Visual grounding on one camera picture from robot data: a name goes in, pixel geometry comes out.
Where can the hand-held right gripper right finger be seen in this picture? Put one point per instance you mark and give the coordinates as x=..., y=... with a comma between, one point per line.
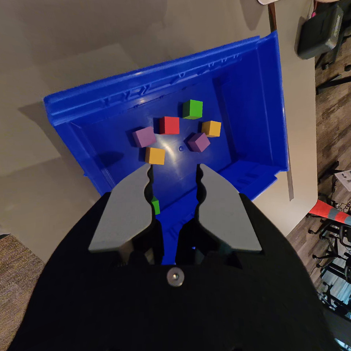
x=224, y=216

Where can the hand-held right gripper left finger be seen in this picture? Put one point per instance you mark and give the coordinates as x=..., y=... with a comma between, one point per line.
x=123, y=216

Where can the green cube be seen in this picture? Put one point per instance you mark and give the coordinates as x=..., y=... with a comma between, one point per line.
x=155, y=206
x=192, y=109

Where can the blue plastic bin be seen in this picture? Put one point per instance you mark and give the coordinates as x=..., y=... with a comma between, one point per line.
x=175, y=170

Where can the purple cube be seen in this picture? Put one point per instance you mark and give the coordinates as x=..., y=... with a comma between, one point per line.
x=144, y=136
x=198, y=142

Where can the red cube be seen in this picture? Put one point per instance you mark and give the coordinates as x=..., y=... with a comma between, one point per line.
x=169, y=125

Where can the printed paper sheet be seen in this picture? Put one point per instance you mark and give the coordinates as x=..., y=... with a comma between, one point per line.
x=345, y=179

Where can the black power adapter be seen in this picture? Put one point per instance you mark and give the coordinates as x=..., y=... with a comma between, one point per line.
x=315, y=35

